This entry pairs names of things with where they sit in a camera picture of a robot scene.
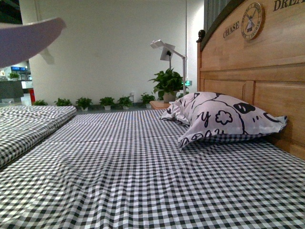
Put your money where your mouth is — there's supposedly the black white checkered bed sheet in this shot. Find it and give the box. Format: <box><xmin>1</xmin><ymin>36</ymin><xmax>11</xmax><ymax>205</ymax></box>
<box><xmin>0</xmin><ymin>110</ymin><xmax>305</xmax><ymax>229</ymax></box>

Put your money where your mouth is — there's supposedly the wooden headboard with emblem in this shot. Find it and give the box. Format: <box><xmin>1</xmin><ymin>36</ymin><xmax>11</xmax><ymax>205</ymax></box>
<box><xmin>197</xmin><ymin>0</ymin><xmax>305</xmax><ymax>158</ymax></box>

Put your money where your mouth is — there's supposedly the white floor stand with tablet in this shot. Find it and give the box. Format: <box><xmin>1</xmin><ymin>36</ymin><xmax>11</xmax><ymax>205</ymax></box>
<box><xmin>150</xmin><ymin>40</ymin><xmax>187</xmax><ymax>95</ymax></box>

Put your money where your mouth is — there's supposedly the white plastic dustpan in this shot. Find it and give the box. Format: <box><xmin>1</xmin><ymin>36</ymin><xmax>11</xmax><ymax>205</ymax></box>
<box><xmin>0</xmin><ymin>17</ymin><xmax>66</xmax><ymax>68</ymax></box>

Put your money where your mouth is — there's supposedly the white cartoon print pillow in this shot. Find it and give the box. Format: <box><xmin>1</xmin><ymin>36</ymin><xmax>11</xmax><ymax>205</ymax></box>
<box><xmin>160</xmin><ymin>92</ymin><xmax>287</xmax><ymax>148</ymax></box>

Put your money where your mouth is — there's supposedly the green exit sign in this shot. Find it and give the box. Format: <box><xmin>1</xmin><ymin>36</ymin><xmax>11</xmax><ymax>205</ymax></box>
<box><xmin>182</xmin><ymin>80</ymin><xmax>193</xmax><ymax>87</ymax></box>

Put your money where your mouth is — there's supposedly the far wooden nightstand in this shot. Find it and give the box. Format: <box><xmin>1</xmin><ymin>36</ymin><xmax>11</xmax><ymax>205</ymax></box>
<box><xmin>150</xmin><ymin>101</ymin><xmax>170</xmax><ymax>110</ymax></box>

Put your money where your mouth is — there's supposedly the folded checkered quilt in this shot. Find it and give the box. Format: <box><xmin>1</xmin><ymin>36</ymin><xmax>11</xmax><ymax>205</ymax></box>
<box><xmin>0</xmin><ymin>105</ymin><xmax>76</xmax><ymax>167</ymax></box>

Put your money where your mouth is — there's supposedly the potted plant on counter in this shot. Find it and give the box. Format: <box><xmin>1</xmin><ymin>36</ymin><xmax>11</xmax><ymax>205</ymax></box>
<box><xmin>8</xmin><ymin>72</ymin><xmax>19</xmax><ymax>81</ymax></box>

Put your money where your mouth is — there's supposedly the large potted green plant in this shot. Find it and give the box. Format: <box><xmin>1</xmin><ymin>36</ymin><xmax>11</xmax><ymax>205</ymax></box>
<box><xmin>149</xmin><ymin>68</ymin><xmax>183</xmax><ymax>102</ymax></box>

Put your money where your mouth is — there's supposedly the small potted plant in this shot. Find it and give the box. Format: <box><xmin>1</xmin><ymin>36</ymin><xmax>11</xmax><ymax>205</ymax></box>
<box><xmin>118</xmin><ymin>96</ymin><xmax>133</xmax><ymax>109</ymax></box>
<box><xmin>32</xmin><ymin>100</ymin><xmax>48</xmax><ymax>106</ymax></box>
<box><xmin>54</xmin><ymin>98</ymin><xmax>72</xmax><ymax>106</ymax></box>
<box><xmin>141</xmin><ymin>93</ymin><xmax>155</xmax><ymax>108</ymax></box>
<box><xmin>76</xmin><ymin>97</ymin><xmax>92</xmax><ymax>111</ymax></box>
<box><xmin>100</xmin><ymin>97</ymin><xmax>114</xmax><ymax>110</ymax></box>

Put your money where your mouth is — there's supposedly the dark reception counter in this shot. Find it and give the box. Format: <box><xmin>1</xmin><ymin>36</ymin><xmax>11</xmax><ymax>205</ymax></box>
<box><xmin>0</xmin><ymin>81</ymin><xmax>23</xmax><ymax>103</ymax></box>

